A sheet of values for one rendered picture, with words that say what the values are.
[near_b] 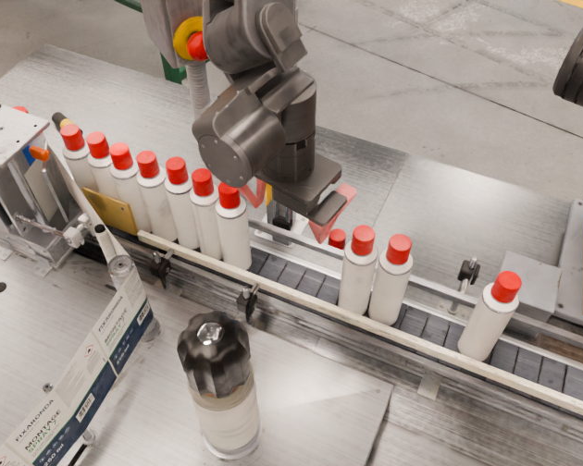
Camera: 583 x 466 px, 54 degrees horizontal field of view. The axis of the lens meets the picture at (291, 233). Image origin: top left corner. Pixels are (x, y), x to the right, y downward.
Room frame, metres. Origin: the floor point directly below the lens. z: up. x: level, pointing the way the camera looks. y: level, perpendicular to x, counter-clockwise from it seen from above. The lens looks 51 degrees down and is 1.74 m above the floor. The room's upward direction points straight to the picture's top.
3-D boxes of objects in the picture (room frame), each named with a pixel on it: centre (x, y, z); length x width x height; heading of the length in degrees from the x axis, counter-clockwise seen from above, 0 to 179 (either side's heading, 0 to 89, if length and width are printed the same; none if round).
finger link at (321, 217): (0.42, -0.03, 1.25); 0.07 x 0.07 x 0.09; 54
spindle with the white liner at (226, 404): (0.31, 0.09, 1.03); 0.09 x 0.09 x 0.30
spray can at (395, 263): (0.50, -0.16, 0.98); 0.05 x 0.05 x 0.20
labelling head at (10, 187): (0.69, 0.46, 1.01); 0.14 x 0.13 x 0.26; 65
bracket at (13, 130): (0.68, 0.47, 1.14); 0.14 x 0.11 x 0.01; 65
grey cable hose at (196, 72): (0.75, 0.15, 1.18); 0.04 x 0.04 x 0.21
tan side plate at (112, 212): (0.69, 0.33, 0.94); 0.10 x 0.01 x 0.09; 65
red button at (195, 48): (0.63, 0.11, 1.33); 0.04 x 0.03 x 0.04; 120
